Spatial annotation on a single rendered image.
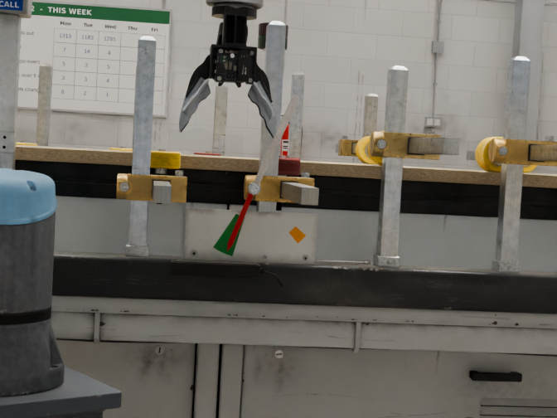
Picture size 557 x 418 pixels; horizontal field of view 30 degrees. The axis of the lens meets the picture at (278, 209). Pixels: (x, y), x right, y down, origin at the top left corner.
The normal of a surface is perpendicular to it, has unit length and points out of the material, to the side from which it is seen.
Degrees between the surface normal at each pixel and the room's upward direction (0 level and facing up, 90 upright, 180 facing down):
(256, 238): 90
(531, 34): 90
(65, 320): 90
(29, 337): 70
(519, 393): 89
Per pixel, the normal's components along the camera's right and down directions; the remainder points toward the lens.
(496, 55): 0.11, 0.06
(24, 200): 0.69, 0.00
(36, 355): 0.80, -0.27
